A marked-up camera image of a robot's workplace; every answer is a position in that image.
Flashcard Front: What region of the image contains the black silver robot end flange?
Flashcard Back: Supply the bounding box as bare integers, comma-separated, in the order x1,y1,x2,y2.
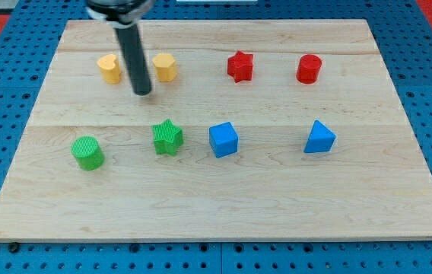
85,0,154,26

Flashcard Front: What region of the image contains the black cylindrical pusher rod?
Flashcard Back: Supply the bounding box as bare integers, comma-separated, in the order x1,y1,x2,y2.
113,21,153,97

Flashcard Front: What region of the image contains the yellow heart block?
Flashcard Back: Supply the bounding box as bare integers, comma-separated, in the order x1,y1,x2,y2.
97,54,121,84

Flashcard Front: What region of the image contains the yellow hexagon block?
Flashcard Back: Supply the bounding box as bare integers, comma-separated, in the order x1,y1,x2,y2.
152,53,177,82

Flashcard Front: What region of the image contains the red star block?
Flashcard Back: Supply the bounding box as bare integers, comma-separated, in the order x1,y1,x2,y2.
227,50,254,83

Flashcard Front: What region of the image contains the green star block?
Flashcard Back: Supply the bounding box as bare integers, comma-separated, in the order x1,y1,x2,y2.
152,119,184,156

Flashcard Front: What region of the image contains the green cylinder block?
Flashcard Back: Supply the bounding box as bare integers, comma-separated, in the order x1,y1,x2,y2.
71,135,105,170

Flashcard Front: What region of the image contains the blue cube block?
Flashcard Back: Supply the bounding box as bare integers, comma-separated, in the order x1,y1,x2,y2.
208,122,239,158

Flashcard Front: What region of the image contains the light wooden board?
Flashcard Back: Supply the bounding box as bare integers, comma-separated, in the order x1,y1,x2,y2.
0,19,432,243

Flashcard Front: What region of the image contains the red cylinder block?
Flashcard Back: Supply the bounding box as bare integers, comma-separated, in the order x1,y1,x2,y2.
296,54,322,84

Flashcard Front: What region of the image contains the blue triangle block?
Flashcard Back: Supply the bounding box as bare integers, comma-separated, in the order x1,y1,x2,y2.
303,120,336,153

